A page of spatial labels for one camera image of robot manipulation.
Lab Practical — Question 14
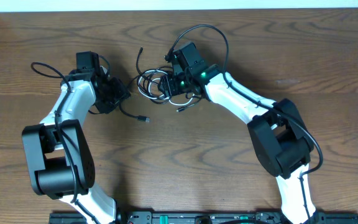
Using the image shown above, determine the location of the white usb cable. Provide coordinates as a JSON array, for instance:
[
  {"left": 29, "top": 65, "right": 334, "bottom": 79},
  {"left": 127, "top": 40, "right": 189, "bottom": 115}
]
[{"left": 137, "top": 68, "right": 195, "bottom": 107}]

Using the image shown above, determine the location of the black usb cable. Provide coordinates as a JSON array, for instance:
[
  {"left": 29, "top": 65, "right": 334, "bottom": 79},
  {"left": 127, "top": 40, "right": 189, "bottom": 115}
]
[{"left": 88, "top": 46, "right": 203, "bottom": 123}]

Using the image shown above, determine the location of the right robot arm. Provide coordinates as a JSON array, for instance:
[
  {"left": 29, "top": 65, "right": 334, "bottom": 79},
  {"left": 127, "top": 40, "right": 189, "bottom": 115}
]
[{"left": 158, "top": 42, "right": 316, "bottom": 223}]

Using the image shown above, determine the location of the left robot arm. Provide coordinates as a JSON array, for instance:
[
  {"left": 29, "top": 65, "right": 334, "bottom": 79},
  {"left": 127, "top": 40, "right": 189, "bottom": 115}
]
[{"left": 22, "top": 51, "right": 129, "bottom": 223}]

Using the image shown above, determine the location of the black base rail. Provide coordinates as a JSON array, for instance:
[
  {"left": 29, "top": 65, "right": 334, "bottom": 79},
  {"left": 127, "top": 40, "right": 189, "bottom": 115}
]
[{"left": 48, "top": 210, "right": 358, "bottom": 224}]

